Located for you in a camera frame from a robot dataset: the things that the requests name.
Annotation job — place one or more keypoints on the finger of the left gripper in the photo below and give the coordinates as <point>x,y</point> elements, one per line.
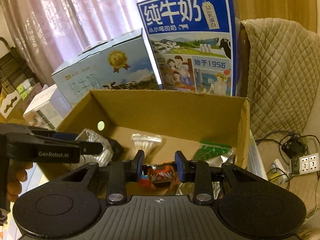
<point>42,145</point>
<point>53,134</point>

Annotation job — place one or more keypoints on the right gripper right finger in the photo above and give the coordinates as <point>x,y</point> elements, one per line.
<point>198,173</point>

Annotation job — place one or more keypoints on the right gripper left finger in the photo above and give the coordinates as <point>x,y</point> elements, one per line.
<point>121,172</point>

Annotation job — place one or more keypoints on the clear plastic bag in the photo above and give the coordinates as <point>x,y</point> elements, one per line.
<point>98,150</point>

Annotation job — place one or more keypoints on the silver green tea bag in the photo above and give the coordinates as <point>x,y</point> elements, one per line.
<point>215,154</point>

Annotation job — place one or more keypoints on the small toy car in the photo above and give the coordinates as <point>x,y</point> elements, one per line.
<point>161,174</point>

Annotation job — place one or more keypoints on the cotton swabs bag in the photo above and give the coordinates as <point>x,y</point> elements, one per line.
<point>145,143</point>

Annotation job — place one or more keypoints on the person left hand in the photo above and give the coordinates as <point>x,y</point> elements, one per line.
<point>14,188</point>

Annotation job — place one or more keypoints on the white beige product box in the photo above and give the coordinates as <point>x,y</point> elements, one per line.
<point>47,109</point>

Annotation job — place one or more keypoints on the brown cardboard box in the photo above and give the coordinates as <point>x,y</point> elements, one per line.
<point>183,119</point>

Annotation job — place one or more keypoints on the green tissue pack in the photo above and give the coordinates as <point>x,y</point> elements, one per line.
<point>25,87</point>

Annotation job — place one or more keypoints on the light blue milk carton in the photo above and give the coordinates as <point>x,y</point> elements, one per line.
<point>125,62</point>

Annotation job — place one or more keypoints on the white power strip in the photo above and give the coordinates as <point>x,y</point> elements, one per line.
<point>309,164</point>

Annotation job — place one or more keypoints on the pink curtain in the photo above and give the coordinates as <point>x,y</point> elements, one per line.
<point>49,32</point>

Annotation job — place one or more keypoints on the dark blue milk carton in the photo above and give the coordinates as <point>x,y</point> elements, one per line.
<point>195,43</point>

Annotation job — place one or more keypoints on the quilted beige chair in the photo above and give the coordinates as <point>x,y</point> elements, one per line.
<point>283,74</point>

